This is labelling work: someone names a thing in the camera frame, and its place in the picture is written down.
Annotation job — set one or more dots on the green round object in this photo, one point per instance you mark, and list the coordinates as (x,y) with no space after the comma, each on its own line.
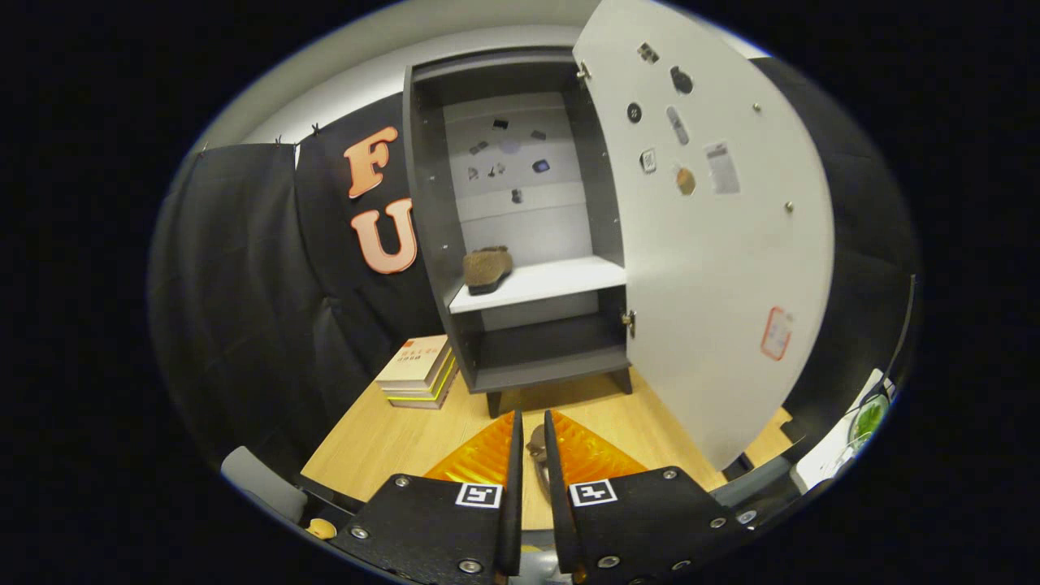
(869,418)

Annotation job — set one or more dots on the white shoe cabinet door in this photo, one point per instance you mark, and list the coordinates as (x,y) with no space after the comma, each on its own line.
(715,268)

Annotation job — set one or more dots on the yellow round object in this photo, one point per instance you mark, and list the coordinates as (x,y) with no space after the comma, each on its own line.
(322,529)

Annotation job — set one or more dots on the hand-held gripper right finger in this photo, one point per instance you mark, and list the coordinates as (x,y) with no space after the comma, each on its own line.
(561,528)

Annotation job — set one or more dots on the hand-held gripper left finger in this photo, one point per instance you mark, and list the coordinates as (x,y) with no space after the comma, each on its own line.
(512,520)

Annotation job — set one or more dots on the white cabinet shelf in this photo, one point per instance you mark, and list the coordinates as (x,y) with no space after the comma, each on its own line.
(552,280)

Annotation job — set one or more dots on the black backdrop cloth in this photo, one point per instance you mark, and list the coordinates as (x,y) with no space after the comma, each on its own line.
(244,284)

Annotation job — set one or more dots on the yellow edged book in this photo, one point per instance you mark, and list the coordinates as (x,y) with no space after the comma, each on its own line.
(431,396)

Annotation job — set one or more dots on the brown suede shoe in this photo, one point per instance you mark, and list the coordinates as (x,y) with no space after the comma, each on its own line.
(486,268)
(536,445)

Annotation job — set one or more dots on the grey shoe cabinet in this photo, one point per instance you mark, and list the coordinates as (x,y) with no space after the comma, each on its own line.
(431,203)

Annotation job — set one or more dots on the white flat object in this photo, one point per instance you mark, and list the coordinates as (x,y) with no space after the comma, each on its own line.
(821,463)

